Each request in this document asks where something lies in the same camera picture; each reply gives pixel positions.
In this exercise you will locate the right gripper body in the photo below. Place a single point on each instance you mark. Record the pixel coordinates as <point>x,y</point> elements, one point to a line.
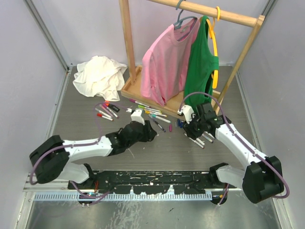
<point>195,129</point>

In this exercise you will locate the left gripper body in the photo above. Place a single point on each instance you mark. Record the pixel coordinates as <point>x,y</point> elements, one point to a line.
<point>144,135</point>

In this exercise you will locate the blue cap marker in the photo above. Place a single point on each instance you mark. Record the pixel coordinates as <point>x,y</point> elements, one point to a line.
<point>207,138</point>

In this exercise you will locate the grey cap marker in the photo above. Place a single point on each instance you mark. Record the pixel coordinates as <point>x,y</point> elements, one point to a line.
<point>200,142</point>

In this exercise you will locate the teal cap marker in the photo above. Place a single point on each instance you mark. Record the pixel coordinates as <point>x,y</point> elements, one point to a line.
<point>161,118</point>

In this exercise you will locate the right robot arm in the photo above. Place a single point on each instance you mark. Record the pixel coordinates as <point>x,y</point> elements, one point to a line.
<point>261,176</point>

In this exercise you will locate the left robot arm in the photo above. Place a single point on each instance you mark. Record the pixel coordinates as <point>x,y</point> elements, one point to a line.
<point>54,159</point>

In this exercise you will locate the yellow cap marker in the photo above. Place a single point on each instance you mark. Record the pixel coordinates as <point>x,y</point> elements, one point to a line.
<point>154,113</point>

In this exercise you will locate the green cap marker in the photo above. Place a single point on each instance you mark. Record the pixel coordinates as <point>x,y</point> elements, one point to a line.
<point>148,108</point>

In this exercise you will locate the magenta cap marker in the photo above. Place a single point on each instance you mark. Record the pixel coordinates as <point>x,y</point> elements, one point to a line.
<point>139,103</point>

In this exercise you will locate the pink cap marker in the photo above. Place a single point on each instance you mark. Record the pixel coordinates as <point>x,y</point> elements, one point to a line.
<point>110,110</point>

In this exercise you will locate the orange black highlighter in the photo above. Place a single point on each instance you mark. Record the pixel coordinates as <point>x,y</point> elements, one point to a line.
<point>112,106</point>

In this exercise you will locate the red cap marker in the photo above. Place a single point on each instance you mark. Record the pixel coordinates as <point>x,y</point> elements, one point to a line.
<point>105,117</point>

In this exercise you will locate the wooden clothes rack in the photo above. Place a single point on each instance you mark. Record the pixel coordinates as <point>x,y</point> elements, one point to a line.
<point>131,89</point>

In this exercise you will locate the green tank top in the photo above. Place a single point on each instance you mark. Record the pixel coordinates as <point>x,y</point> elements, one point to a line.
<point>202,63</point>

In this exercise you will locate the white crumpled cloth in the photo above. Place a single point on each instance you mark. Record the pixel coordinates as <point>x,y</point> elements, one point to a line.
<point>100,76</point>

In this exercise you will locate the pink t-shirt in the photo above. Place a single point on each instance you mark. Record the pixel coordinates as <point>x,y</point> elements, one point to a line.
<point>165,64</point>

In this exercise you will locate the grey clothes hanger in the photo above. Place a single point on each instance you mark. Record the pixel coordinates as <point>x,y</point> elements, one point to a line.
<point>180,21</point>

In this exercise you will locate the yellow clothes hanger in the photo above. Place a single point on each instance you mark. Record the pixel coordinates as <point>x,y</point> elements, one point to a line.
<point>211,31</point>

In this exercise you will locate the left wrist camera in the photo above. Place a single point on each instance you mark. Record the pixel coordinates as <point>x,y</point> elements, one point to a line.
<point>136,115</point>

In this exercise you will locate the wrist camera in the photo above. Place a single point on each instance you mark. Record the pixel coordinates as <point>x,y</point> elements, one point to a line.
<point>136,115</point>
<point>188,112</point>

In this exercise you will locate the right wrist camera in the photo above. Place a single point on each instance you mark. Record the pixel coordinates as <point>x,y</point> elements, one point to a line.
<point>188,112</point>

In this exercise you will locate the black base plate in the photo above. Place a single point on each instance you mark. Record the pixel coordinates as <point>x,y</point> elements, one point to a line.
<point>151,182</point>

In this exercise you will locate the grey cable duct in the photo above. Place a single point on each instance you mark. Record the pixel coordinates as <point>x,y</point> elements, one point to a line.
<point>73,196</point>

